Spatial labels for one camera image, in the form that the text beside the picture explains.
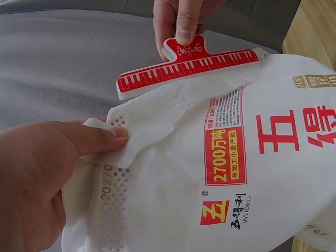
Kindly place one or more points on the person's left hand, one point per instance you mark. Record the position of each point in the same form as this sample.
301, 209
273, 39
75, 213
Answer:
29, 178

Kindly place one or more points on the red piano-print bag clip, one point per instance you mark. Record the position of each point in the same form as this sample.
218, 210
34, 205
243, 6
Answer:
183, 68

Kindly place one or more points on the white flour bag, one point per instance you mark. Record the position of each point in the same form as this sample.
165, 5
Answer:
223, 162

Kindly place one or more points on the person's right hand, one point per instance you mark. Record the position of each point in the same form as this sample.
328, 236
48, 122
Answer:
173, 18

